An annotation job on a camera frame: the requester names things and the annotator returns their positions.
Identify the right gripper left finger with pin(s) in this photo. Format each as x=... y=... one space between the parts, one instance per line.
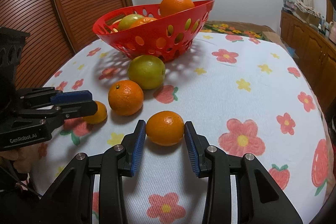
x=69 y=199

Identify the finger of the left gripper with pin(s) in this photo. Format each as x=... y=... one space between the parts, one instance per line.
x=71 y=96
x=76 y=109

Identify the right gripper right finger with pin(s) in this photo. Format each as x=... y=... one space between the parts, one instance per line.
x=259 y=198

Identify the small mandarin orange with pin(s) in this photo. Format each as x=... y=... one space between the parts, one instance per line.
x=99 y=116
x=165 y=128
x=125 y=98

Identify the yellow-green round fruit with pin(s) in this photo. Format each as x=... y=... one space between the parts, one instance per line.
x=147 y=71

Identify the large orange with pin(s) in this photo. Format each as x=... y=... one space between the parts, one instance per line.
x=170 y=7

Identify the yellow-green pear-like fruit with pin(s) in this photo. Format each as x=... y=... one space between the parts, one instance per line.
x=117 y=21

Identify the person's left hand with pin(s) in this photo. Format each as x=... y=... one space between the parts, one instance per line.
x=23 y=158

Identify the wooden slatted wardrobe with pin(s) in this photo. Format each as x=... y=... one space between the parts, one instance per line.
x=58 y=29

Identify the green fruit in basket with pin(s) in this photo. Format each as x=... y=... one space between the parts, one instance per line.
x=127 y=21

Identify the white floral cloth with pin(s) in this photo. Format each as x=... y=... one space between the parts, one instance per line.
x=243 y=95

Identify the orange in basket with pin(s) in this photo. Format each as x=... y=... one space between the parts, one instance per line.
x=142 y=21

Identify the red perforated plastic basket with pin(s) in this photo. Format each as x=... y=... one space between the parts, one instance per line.
x=167 y=37

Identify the wooden sideboard cabinet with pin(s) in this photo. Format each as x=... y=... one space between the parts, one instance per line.
x=316 y=58

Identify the colourful floral bedspread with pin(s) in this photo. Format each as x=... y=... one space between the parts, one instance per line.
x=241 y=29

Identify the clutter on sideboard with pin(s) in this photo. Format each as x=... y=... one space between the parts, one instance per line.
x=311 y=17

